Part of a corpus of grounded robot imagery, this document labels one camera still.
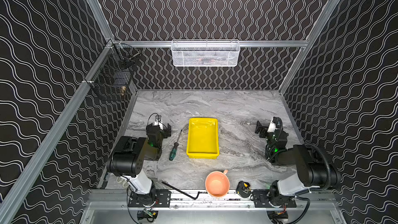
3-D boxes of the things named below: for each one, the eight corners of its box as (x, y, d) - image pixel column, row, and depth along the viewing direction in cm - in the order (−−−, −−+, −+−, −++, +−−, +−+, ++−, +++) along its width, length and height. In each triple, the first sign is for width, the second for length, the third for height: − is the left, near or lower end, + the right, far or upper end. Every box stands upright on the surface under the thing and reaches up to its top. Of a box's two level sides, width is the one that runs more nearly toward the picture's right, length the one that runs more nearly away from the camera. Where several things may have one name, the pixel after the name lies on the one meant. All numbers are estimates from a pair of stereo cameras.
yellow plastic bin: (186, 159, 89) (185, 154, 84) (188, 122, 105) (187, 116, 100) (220, 158, 89) (221, 153, 83) (217, 122, 105) (217, 116, 100)
